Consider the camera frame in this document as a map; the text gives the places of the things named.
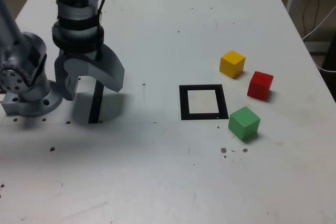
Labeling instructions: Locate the thin black background cable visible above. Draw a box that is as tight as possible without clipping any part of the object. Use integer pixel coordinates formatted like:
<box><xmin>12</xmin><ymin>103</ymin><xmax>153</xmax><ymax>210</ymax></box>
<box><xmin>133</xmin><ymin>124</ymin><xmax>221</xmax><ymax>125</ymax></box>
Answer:
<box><xmin>301</xmin><ymin>0</ymin><xmax>321</xmax><ymax>35</ymax></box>

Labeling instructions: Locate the grey metal base bar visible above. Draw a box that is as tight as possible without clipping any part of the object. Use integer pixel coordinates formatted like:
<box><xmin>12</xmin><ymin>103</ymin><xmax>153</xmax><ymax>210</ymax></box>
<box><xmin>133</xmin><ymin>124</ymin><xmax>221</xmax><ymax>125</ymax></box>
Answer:
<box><xmin>304</xmin><ymin>40</ymin><xmax>331</xmax><ymax>55</ymax></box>

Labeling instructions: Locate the black tape strip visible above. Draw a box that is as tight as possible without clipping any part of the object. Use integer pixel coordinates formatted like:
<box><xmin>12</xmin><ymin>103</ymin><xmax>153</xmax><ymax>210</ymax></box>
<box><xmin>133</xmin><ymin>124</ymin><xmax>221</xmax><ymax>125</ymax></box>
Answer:
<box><xmin>88</xmin><ymin>79</ymin><xmax>106</xmax><ymax>124</ymax></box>

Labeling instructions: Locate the green cube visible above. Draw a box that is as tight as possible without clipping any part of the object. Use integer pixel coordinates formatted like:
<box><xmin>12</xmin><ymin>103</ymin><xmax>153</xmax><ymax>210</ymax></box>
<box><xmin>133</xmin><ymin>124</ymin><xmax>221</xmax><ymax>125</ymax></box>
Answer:
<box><xmin>227</xmin><ymin>106</ymin><xmax>261</xmax><ymax>143</ymax></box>

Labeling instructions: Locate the yellow cube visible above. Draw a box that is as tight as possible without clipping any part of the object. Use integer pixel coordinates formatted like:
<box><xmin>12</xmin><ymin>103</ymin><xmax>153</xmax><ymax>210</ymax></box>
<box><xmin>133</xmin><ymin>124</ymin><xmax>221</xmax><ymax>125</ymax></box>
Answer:
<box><xmin>219</xmin><ymin>50</ymin><xmax>246</xmax><ymax>79</ymax></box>

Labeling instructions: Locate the white background cable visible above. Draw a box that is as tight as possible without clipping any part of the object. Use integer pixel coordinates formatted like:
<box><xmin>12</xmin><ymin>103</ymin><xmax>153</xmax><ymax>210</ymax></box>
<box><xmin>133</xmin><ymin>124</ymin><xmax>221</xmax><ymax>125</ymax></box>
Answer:
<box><xmin>301</xmin><ymin>5</ymin><xmax>336</xmax><ymax>41</ymax></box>
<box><xmin>316</xmin><ymin>61</ymin><xmax>336</xmax><ymax>73</ymax></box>

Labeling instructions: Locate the red cube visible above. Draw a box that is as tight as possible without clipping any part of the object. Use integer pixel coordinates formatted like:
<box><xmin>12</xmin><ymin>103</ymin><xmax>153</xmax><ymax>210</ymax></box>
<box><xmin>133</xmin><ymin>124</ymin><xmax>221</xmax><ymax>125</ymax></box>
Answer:
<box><xmin>247</xmin><ymin>71</ymin><xmax>274</xmax><ymax>101</ymax></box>

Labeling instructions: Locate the black tape square outline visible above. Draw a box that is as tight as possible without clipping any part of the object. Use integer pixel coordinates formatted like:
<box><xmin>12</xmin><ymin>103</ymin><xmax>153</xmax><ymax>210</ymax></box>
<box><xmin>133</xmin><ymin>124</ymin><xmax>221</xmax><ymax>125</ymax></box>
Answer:
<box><xmin>178</xmin><ymin>84</ymin><xmax>229</xmax><ymax>121</ymax></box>

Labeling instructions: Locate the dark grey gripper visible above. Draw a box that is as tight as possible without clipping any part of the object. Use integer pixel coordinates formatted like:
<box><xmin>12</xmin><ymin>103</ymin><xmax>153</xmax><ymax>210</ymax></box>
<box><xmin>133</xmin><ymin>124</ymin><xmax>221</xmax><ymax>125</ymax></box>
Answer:
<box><xmin>54</xmin><ymin>44</ymin><xmax>125</xmax><ymax>102</ymax></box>

